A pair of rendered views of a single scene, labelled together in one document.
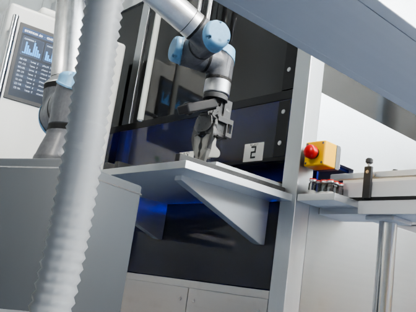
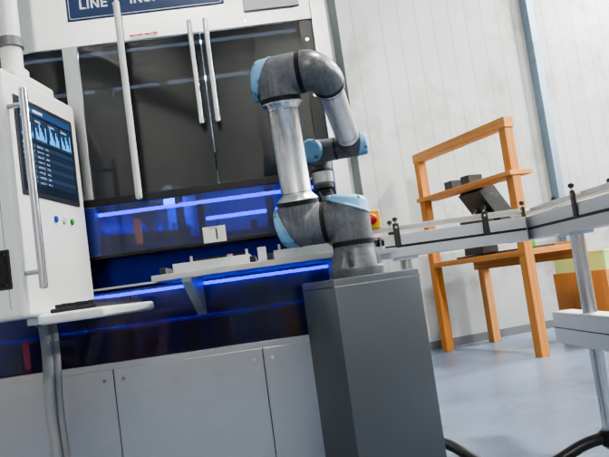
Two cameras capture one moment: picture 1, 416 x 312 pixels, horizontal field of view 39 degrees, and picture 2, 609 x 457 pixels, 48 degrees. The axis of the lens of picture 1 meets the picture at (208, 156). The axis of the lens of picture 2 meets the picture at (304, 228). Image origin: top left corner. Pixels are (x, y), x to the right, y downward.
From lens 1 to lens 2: 1.94 m
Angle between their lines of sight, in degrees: 53
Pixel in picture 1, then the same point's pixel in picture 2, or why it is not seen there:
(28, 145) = (48, 247)
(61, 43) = (300, 163)
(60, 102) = (359, 221)
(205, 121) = not seen: hidden behind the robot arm
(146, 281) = (197, 356)
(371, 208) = (403, 252)
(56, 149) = (374, 260)
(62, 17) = (295, 139)
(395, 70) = not seen: outside the picture
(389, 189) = (414, 238)
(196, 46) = (348, 151)
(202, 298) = (283, 352)
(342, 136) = not seen: hidden behind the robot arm
